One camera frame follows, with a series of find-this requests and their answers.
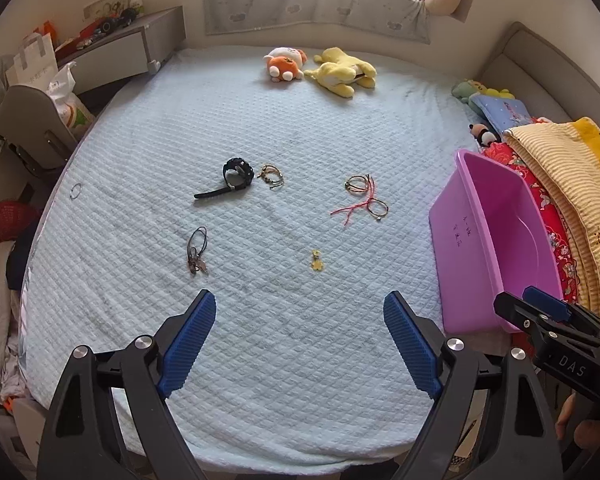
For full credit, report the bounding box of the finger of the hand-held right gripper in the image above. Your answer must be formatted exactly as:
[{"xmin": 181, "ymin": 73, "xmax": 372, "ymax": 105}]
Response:
[
  {"xmin": 522, "ymin": 285, "xmax": 571, "ymax": 319},
  {"xmin": 494, "ymin": 291, "xmax": 547, "ymax": 334}
]

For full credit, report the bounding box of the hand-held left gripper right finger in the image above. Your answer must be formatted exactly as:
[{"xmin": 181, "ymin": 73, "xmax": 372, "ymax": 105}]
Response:
[{"xmin": 382, "ymin": 290, "xmax": 564, "ymax": 480}]

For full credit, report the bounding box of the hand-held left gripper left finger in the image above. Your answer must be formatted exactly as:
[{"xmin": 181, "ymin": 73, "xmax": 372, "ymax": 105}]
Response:
[{"xmin": 37, "ymin": 288, "xmax": 217, "ymax": 480}]

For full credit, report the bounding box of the pink plastic basin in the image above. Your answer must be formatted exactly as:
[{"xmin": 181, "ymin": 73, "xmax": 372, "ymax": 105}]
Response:
[{"xmin": 428, "ymin": 149, "xmax": 566, "ymax": 334}]

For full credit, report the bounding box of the black cord keychain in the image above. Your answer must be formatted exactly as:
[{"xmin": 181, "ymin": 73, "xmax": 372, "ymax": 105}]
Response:
[{"xmin": 186, "ymin": 226, "xmax": 211, "ymax": 276}]

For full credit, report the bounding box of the brown bracelet with red cords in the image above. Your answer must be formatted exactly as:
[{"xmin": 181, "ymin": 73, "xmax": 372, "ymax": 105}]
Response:
[{"xmin": 329, "ymin": 194, "xmax": 390, "ymax": 222}]

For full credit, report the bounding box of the brown cord bracelet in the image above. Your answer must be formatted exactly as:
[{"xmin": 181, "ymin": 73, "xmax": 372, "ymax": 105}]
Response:
[{"xmin": 344, "ymin": 173, "xmax": 376, "ymax": 196}]

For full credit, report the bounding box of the black wristwatch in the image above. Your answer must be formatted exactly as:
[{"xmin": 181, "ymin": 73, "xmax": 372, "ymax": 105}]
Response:
[{"xmin": 193, "ymin": 157, "xmax": 255, "ymax": 200}]

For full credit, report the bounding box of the gold beaded bracelet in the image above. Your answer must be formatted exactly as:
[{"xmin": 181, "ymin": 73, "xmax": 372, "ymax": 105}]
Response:
[{"xmin": 257, "ymin": 163, "xmax": 286, "ymax": 190}]

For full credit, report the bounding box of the person's right hand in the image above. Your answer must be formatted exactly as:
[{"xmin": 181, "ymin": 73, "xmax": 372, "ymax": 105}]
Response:
[{"xmin": 554, "ymin": 392, "xmax": 600, "ymax": 454}]

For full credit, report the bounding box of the red printed blanket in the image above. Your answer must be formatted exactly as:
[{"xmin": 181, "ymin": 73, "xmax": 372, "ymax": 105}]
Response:
[{"xmin": 482, "ymin": 142, "xmax": 586, "ymax": 304}]

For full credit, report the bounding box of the yellow striped blanket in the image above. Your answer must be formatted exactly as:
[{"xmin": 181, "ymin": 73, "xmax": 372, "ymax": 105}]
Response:
[{"xmin": 502, "ymin": 117, "xmax": 600, "ymax": 329}]

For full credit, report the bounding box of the panda plush toy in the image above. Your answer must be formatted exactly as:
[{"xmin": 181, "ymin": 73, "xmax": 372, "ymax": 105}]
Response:
[{"xmin": 468, "ymin": 122, "xmax": 502, "ymax": 146}]

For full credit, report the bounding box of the blue printed pillow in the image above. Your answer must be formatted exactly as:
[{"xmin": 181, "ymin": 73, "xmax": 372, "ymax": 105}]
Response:
[{"xmin": 469, "ymin": 92, "xmax": 536, "ymax": 134}]

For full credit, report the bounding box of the red net ball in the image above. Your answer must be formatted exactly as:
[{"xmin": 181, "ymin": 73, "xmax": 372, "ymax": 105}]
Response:
[{"xmin": 0, "ymin": 199, "xmax": 39, "ymax": 242}]

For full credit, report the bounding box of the light blue quilted blanket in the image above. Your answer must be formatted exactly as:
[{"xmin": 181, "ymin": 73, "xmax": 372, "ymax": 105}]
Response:
[{"xmin": 19, "ymin": 46, "xmax": 511, "ymax": 473}]

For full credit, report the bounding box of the green plush toy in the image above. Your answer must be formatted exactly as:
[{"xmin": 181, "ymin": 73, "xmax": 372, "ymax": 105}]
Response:
[{"xmin": 452, "ymin": 78, "xmax": 486, "ymax": 104}]

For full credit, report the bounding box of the grey headboard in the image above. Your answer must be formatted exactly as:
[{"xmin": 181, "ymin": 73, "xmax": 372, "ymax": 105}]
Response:
[{"xmin": 479, "ymin": 22, "xmax": 600, "ymax": 132}]

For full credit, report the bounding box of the white plastic bag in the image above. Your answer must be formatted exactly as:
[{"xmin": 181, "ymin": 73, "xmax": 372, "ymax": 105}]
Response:
[{"xmin": 44, "ymin": 62, "xmax": 96, "ymax": 134}]

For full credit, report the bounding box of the grey chair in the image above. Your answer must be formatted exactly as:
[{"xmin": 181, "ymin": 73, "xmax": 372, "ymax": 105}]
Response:
[{"xmin": 0, "ymin": 54, "xmax": 81, "ymax": 172}]

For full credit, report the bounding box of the yellow plush toy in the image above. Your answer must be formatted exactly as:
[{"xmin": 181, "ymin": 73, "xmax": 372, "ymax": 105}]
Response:
[{"xmin": 303, "ymin": 47, "xmax": 378, "ymax": 99}]

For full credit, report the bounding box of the orange white plush toy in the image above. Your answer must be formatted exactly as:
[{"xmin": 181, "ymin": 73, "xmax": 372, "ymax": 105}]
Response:
[{"xmin": 264, "ymin": 46, "xmax": 310, "ymax": 84}]

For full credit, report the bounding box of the grey bedside shelf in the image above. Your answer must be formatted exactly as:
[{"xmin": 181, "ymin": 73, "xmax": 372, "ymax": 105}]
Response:
[{"xmin": 54, "ymin": 5, "xmax": 186, "ymax": 96}]

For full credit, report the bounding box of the white paper bag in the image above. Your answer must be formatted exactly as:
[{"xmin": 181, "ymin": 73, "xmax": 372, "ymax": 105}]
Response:
[{"xmin": 4, "ymin": 32, "xmax": 59, "ymax": 86}]

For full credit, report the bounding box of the grey window seat cover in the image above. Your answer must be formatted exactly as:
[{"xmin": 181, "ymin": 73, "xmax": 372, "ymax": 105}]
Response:
[{"xmin": 202, "ymin": 0, "xmax": 431, "ymax": 44}]

